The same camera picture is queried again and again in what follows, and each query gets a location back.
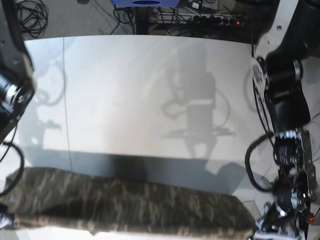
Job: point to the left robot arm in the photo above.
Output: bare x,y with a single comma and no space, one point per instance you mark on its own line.
277,71

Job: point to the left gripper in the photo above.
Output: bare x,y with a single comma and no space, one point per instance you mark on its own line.
282,219

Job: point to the black power strip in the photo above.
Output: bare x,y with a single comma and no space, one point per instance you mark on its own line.
219,19

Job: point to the camouflage t-shirt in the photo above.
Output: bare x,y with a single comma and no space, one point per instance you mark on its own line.
46,196

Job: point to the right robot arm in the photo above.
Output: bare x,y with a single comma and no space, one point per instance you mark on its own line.
17,86

